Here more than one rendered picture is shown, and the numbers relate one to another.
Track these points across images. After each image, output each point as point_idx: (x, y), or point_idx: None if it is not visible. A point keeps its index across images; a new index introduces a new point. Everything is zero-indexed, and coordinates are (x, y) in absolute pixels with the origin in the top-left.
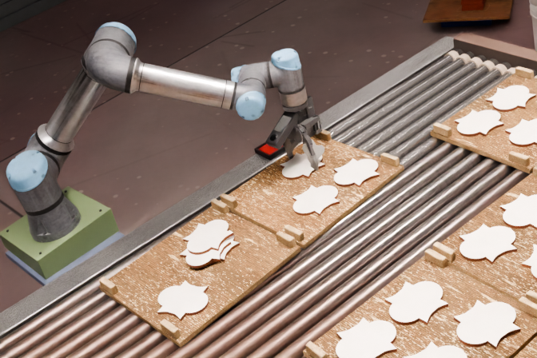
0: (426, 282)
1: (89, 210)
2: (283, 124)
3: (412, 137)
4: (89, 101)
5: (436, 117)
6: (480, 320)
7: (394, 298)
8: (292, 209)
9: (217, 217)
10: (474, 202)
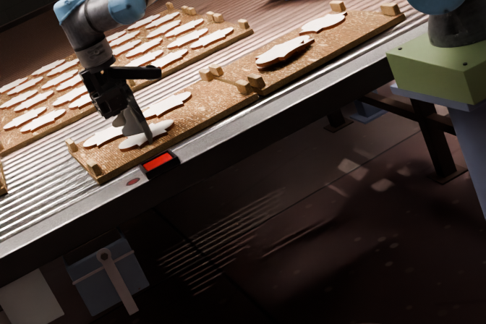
0: None
1: (418, 48)
2: (129, 66)
3: (22, 189)
4: None
5: None
6: (144, 59)
7: (176, 57)
8: (192, 97)
9: (265, 79)
10: (61, 134)
